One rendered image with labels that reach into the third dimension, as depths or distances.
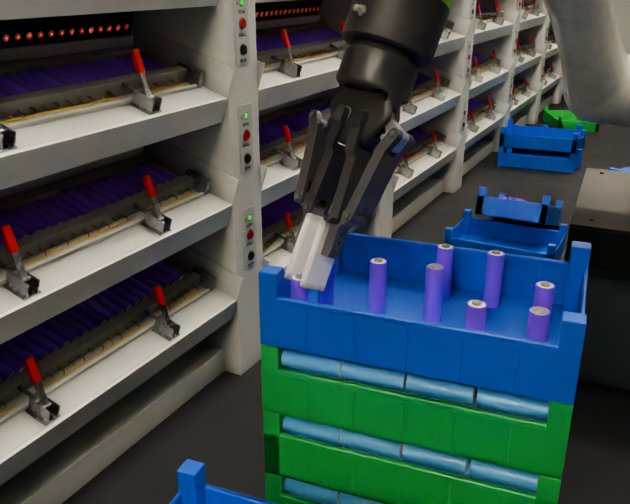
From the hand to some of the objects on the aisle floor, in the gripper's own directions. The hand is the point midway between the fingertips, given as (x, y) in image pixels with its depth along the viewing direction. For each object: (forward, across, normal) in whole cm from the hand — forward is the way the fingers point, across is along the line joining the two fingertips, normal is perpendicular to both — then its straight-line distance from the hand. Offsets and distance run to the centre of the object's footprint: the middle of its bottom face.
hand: (315, 251), depth 70 cm
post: (-20, +119, -158) cm, 199 cm away
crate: (-16, +67, -140) cm, 156 cm away
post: (+34, +64, -42) cm, 84 cm away
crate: (-6, +61, -128) cm, 142 cm away
